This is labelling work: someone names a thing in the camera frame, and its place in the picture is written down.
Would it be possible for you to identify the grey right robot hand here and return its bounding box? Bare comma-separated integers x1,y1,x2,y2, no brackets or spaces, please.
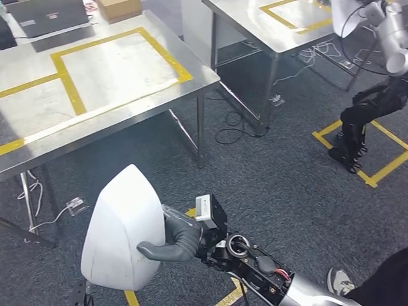
137,203,204,263

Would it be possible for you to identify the clear floor socket cover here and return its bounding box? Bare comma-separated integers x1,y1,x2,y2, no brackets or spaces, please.
66,196,90,217

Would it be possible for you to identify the person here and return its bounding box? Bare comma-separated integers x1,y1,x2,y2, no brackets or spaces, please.
327,247,408,306

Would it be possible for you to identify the white side cabinet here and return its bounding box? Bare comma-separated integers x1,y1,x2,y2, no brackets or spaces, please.
180,0,246,68

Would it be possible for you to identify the brown cardboard box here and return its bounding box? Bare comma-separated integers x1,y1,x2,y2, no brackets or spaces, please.
95,0,143,24

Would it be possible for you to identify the silver and black humanoid robot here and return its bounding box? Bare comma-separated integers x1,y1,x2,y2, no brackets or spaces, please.
328,0,408,175

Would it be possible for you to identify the grey laptop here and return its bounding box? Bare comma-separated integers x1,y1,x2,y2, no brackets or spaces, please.
6,0,90,39

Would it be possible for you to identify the white table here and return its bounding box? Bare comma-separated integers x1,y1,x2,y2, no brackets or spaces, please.
0,0,144,45

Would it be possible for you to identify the black floor cable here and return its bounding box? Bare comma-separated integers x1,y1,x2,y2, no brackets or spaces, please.
204,91,269,145

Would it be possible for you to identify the white floor cable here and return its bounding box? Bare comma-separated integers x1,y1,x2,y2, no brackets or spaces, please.
17,168,69,233
298,38,377,72
272,59,317,86

